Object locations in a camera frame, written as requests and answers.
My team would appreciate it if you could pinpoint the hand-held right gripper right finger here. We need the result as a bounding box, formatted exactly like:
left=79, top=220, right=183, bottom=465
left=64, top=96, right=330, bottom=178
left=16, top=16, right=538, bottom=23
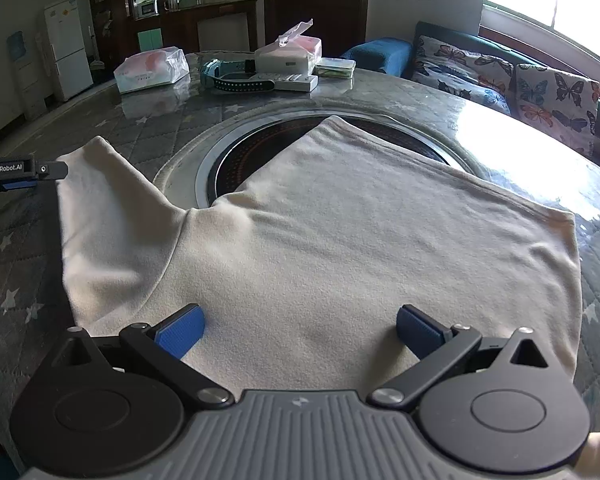
left=369, top=305, right=563, bottom=408

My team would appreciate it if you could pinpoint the white cardboard box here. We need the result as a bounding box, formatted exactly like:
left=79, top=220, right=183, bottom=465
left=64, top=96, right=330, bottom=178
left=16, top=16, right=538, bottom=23
left=254, top=37, right=324, bottom=80

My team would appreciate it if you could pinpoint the dark teal sofa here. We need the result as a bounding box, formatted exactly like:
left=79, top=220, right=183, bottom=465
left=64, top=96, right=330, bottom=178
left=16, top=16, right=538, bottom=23
left=340, top=21, right=600, bottom=181

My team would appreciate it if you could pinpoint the large butterfly print pillow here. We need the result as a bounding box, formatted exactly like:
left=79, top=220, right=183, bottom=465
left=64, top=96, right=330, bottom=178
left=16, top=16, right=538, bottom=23
left=514, top=63, right=600, bottom=157

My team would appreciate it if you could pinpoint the white and pink tissue pack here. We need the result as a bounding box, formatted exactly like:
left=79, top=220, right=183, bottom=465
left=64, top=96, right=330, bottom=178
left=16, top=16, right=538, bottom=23
left=113, top=47, right=191, bottom=94

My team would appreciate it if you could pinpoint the white narrow floor cabinet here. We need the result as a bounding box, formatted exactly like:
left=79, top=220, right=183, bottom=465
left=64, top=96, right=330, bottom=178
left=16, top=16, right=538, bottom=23
left=6, top=30, right=49, bottom=122

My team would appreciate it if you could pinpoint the flat white box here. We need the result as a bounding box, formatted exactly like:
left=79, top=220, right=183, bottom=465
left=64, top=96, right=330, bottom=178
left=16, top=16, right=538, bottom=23
left=272, top=72, right=319, bottom=93

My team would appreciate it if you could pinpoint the round built-in induction cooker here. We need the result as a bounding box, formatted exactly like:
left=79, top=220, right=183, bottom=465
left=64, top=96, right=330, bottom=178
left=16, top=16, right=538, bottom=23
left=152, top=107, right=482, bottom=212

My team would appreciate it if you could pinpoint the clear container with green contents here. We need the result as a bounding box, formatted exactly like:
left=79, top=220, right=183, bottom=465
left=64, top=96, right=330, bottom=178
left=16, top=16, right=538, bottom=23
left=314, top=57, right=357, bottom=79

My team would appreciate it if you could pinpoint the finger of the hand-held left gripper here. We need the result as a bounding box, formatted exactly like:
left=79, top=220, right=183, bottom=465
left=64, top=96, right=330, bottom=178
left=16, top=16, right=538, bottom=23
left=35, top=160, right=69, bottom=181
left=0, top=179, right=39, bottom=194

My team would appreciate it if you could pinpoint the teal and black device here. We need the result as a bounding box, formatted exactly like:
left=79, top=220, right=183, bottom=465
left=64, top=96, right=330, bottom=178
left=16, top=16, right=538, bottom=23
left=200, top=59, right=277, bottom=95

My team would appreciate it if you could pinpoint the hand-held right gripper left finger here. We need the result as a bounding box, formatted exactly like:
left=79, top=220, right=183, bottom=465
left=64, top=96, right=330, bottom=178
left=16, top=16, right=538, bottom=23
left=55, top=304, right=236, bottom=408

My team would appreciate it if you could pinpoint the dark wooden door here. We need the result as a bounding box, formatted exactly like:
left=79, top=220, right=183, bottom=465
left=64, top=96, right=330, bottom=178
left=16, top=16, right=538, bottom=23
left=263, top=0, right=371, bottom=57

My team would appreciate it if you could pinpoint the white refrigerator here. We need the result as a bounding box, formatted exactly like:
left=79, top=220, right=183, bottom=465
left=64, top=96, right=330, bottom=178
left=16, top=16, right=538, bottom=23
left=43, top=0, right=94, bottom=102

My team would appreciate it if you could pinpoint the dark wooden cabinet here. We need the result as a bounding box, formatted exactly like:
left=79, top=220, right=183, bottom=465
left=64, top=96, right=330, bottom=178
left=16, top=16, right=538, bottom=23
left=86, top=0, right=259, bottom=70

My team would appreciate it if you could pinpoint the cream long-sleeve shirt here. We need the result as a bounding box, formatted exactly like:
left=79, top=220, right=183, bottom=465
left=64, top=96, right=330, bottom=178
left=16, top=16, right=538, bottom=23
left=55, top=115, right=582, bottom=397

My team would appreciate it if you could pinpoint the window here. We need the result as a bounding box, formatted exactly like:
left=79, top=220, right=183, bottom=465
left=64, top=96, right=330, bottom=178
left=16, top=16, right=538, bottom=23
left=482, top=0, right=600, bottom=70

